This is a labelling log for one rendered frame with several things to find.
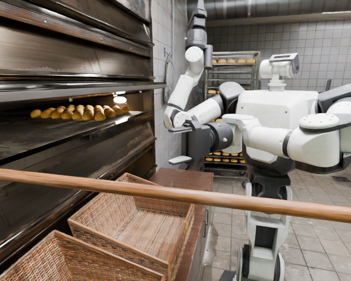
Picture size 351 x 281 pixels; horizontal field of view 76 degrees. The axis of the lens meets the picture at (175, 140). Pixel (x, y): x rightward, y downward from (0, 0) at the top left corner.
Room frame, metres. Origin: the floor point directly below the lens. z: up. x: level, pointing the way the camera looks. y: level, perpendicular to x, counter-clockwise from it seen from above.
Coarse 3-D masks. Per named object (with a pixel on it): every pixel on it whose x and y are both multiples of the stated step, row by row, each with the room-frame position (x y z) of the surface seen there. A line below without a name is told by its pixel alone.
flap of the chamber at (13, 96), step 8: (88, 88) 0.91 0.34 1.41; (96, 88) 0.96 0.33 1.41; (104, 88) 1.01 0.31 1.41; (112, 88) 1.08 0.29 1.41; (120, 88) 1.15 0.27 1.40; (128, 88) 1.24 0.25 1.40; (136, 88) 1.34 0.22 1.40; (144, 88) 1.45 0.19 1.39; (152, 88) 1.59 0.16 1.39; (160, 88) 1.94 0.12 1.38; (0, 96) 0.56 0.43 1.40; (8, 96) 0.58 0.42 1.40; (16, 96) 0.60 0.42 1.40; (24, 96) 0.62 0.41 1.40; (32, 96) 0.65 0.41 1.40; (40, 96) 0.68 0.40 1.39; (48, 96) 0.71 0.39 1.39; (56, 96) 0.74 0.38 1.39; (64, 96) 0.77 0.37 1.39; (72, 96) 0.87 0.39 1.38; (80, 96) 1.00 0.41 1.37; (88, 96) 1.16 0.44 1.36; (0, 104) 0.64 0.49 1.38; (8, 104) 0.71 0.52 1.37; (16, 104) 0.79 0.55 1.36
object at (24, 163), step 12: (120, 120) 1.51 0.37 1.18; (132, 120) 1.60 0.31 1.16; (84, 132) 1.15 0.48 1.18; (96, 132) 1.17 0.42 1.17; (108, 132) 1.28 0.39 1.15; (48, 144) 0.91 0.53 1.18; (60, 144) 0.92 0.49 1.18; (72, 144) 0.99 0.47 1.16; (12, 156) 0.76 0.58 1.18; (24, 156) 0.76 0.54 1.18; (36, 156) 0.80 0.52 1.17; (48, 156) 0.85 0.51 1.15; (12, 168) 0.70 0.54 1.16
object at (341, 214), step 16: (0, 176) 0.55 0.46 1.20; (16, 176) 0.54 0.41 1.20; (32, 176) 0.53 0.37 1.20; (48, 176) 0.53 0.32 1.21; (64, 176) 0.52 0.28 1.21; (112, 192) 0.48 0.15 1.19; (128, 192) 0.47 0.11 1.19; (144, 192) 0.46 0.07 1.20; (160, 192) 0.46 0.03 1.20; (176, 192) 0.45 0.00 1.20; (192, 192) 0.45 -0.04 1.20; (208, 192) 0.44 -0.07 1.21; (240, 208) 0.42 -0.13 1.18; (256, 208) 0.41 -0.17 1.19; (272, 208) 0.40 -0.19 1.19; (288, 208) 0.40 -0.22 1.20; (304, 208) 0.39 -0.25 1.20; (320, 208) 0.39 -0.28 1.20; (336, 208) 0.39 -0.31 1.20
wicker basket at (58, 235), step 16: (48, 240) 0.76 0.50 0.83; (80, 240) 0.77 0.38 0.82; (32, 256) 0.68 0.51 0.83; (64, 256) 0.78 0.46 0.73; (96, 256) 0.75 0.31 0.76; (112, 256) 0.73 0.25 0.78; (16, 272) 0.61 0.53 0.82; (32, 272) 0.65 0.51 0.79; (48, 272) 0.70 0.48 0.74; (64, 272) 0.76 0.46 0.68; (80, 272) 0.77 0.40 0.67; (96, 272) 0.75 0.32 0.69; (112, 272) 0.74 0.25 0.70; (128, 272) 0.72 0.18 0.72; (144, 272) 0.70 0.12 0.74
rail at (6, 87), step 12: (0, 84) 0.57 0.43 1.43; (12, 84) 0.60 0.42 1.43; (24, 84) 0.64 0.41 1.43; (36, 84) 0.68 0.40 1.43; (48, 84) 0.72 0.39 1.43; (60, 84) 0.77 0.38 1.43; (72, 84) 0.82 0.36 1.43; (84, 84) 0.89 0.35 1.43; (96, 84) 0.96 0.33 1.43; (108, 84) 1.05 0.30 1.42; (120, 84) 1.16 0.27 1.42; (132, 84) 1.29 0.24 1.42; (144, 84) 1.46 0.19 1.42; (156, 84) 1.68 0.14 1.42
